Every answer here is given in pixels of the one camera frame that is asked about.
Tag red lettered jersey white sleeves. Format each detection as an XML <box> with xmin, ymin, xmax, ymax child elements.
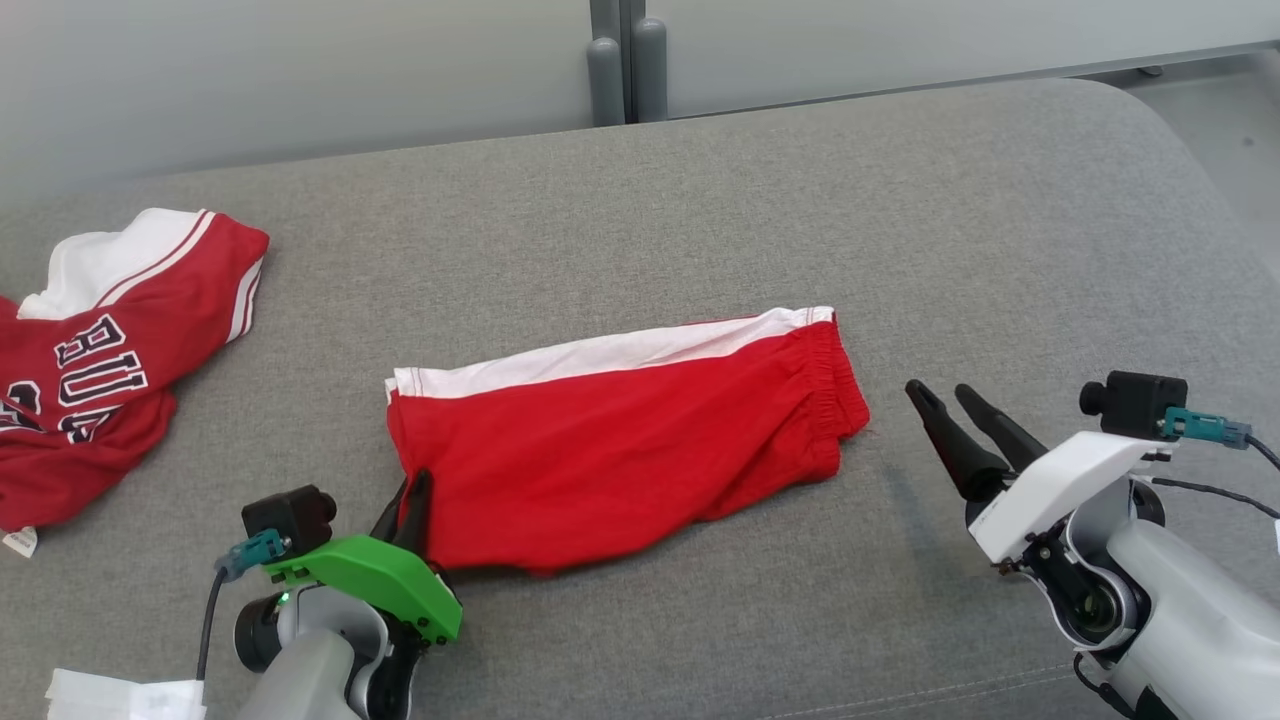
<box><xmin>0</xmin><ymin>208</ymin><xmax>271</xmax><ymax>558</ymax></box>

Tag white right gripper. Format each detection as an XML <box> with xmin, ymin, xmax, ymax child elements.
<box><xmin>905</xmin><ymin>380</ymin><xmax>1171</xmax><ymax>566</ymax></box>

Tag red shorts with white stripe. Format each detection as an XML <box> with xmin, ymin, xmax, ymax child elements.
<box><xmin>385</xmin><ymin>306</ymin><xmax>871</xmax><ymax>576</ymax></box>

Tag teal plug left camera cable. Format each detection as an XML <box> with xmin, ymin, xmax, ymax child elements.
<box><xmin>195</xmin><ymin>530</ymin><xmax>286</xmax><ymax>683</ymax></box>

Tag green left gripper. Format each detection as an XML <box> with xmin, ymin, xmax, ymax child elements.
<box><xmin>262</xmin><ymin>468</ymin><xmax>463</xmax><ymax>644</ymax></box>

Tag white crumpled paper sheet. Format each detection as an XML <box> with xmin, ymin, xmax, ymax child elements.
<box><xmin>45</xmin><ymin>668</ymin><xmax>208</xmax><ymax>720</ymax></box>

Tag grey partition post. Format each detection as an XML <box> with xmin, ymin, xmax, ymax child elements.
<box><xmin>587</xmin><ymin>0</ymin><xmax>627</xmax><ymax>127</ymax></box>
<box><xmin>630</xmin><ymin>0</ymin><xmax>668</xmax><ymax>123</ymax></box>

